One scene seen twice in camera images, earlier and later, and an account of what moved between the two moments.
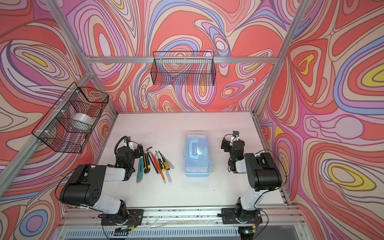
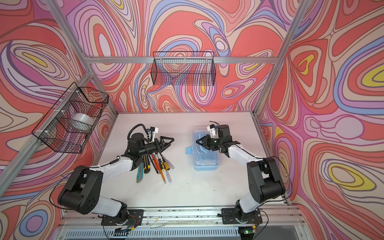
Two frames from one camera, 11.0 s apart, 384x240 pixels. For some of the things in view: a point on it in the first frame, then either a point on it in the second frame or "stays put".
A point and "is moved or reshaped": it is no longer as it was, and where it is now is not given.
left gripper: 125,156 to 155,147
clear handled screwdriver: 168,162 stays put
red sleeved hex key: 155,163 stays put
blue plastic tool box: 196,155 is moved or reshaped
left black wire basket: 66,127 stays put
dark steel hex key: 150,159 stays put
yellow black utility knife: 146,163 stays put
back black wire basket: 184,68 stays put
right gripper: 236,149 to 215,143
